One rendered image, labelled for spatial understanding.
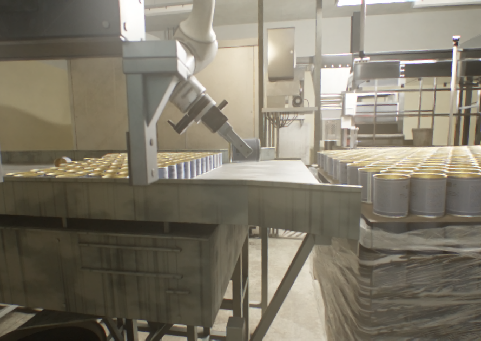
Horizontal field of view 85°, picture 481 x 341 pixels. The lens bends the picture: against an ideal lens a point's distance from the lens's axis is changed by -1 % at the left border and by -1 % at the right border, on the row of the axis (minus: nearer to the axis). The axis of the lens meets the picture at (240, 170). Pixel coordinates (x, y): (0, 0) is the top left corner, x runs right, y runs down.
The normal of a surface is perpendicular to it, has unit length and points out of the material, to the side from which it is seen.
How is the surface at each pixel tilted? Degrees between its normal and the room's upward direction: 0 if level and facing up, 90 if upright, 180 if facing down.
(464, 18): 90
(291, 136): 90
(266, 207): 90
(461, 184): 91
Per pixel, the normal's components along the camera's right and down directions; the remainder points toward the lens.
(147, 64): -0.01, 0.12
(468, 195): -0.35, 0.12
